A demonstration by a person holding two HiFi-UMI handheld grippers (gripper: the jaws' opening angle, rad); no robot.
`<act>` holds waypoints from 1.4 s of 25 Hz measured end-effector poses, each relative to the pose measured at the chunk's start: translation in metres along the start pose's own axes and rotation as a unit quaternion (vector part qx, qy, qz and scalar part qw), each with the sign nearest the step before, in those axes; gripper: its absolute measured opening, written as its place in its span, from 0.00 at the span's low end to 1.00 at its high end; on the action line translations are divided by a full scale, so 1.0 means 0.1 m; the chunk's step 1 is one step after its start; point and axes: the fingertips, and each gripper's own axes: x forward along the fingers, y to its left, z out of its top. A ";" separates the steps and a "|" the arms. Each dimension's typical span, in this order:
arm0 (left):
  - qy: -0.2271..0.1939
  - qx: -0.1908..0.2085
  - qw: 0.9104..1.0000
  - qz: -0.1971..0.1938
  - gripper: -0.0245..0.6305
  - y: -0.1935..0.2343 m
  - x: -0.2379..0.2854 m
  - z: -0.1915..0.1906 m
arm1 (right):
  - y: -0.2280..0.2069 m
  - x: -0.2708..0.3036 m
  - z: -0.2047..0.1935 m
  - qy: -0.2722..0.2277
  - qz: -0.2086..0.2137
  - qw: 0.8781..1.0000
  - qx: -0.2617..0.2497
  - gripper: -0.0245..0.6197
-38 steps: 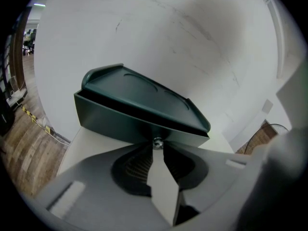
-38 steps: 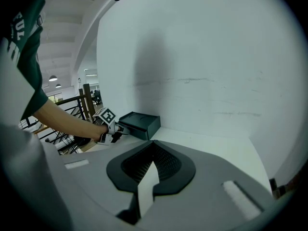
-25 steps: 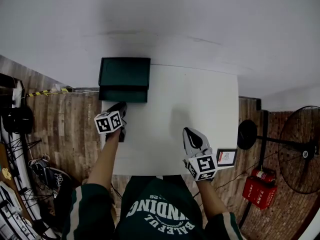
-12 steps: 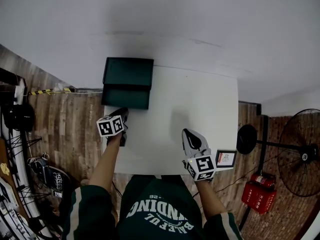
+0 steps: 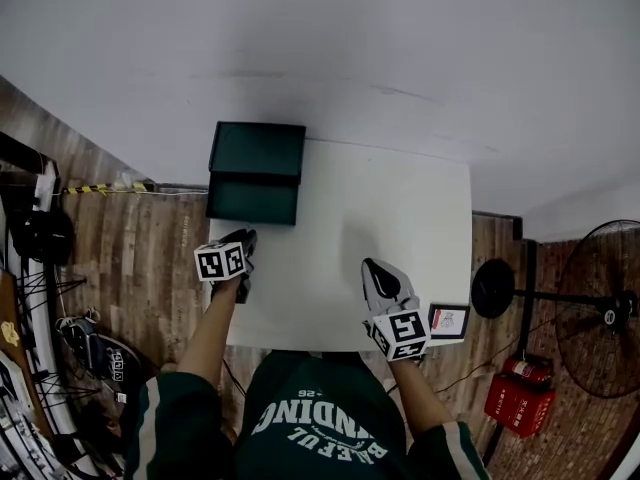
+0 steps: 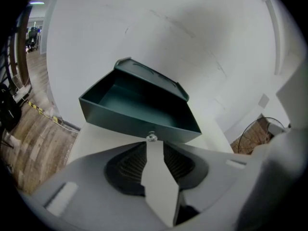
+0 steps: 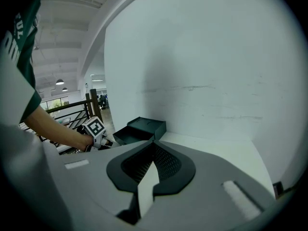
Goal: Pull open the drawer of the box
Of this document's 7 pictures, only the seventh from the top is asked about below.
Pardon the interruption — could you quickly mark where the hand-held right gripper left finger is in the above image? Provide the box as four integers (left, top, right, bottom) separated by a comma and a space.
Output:
59, 140, 155, 220

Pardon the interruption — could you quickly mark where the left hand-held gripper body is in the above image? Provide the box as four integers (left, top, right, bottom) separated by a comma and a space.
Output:
81, 116, 114, 151

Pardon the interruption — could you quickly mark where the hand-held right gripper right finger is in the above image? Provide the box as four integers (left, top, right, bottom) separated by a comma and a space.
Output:
143, 140, 275, 226

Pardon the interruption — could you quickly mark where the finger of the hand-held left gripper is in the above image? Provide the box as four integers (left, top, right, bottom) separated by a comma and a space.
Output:
105, 139, 120, 149

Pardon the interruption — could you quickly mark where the dark green box drawer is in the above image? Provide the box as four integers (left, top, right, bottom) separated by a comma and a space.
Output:
112, 126, 155, 145

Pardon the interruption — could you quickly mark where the dark green box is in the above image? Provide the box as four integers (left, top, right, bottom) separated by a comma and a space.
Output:
127, 116, 167, 142

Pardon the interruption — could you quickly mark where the person's left forearm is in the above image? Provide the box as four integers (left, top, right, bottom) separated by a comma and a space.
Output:
24, 103, 95, 152

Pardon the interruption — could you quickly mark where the dark wooden stair railing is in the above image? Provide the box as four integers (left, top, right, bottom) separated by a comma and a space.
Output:
19, 89, 101, 154

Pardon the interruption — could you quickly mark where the green and white shirt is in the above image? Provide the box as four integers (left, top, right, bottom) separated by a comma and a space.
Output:
0, 0, 47, 125

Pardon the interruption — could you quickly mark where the small black wall fitting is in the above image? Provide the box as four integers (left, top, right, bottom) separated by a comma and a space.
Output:
273, 181, 285, 200

